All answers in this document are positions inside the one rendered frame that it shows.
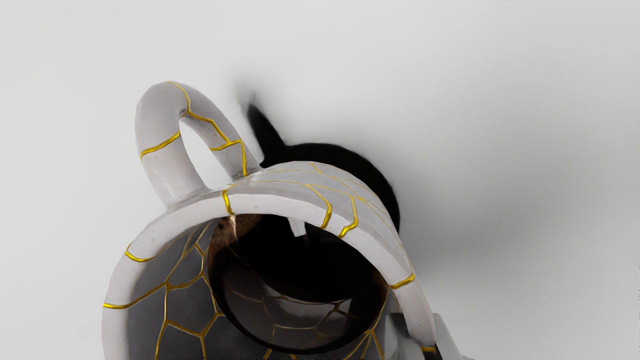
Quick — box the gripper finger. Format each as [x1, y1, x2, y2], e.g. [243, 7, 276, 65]
[432, 313, 475, 360]

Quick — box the white mug with gold cracks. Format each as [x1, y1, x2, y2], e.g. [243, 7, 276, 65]
[101, 81, 439, 360]

